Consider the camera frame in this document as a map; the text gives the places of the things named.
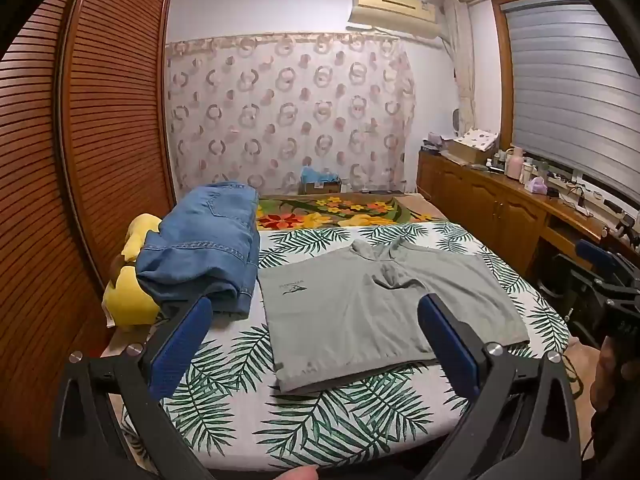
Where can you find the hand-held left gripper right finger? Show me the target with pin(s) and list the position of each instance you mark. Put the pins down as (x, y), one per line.
(450, 350)

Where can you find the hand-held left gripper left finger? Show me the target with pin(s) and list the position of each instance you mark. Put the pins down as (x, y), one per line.
(180, 350)

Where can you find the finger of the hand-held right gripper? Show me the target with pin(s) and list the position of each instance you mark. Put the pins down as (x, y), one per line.
(580, 280)
(595, 254)

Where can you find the grey pants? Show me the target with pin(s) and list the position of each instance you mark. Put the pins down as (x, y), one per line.
(350, 310)

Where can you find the person's right hand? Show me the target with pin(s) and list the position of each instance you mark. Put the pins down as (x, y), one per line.
(605, 375)

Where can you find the person's left hand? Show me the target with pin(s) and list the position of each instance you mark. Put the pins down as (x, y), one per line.
(295, 474)

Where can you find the purple tissue box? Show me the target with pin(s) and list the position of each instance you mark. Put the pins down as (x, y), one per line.
(537, 186)

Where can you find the blue denim jeans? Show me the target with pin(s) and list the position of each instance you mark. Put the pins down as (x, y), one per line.
(205, 240)

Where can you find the wooden cabinet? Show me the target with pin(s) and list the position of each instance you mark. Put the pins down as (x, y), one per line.
(490, 205)

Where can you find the pink bottle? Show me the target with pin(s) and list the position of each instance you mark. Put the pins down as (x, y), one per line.
(514, 165)

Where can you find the leaf print bed sheet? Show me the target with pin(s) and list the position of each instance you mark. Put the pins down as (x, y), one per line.
(320, 425)

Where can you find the grey window blind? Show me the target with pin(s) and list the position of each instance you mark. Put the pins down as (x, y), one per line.
(570, 95)

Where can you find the spotted white box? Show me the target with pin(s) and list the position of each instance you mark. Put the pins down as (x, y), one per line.
(475, 142)

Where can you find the floral blanket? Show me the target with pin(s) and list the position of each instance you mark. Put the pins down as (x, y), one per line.
(320, 212)

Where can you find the purple pouch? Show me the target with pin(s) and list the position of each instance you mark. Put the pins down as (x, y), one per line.
(433, 140)

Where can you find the cardboard box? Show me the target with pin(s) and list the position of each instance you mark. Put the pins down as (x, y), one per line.
(320, 188)

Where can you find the blue cloth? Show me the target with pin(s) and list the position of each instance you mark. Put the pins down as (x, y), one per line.
(317, 176)

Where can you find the cream window curtain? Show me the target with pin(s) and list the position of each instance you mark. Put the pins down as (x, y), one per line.
(462, 60)

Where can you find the wooden louvered wardrobe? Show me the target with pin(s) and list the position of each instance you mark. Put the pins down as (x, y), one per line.
(100, 110)

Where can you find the circle print sheer curtain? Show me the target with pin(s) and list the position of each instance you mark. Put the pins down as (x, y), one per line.
(290, 110)

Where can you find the cream air conditioner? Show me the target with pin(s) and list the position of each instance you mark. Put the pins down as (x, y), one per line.
(395, 10)

